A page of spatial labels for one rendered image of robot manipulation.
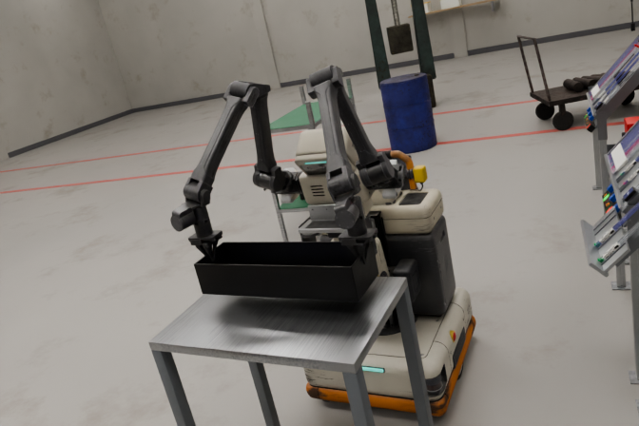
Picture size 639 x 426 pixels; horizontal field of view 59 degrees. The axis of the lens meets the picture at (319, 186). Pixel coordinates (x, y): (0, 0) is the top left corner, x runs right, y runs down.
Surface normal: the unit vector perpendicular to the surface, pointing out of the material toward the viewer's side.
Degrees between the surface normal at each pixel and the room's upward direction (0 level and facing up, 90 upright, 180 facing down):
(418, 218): 90
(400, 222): 90
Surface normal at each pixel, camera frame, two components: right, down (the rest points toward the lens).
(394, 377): -0.42, 0.35
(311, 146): -0.43, -0.45
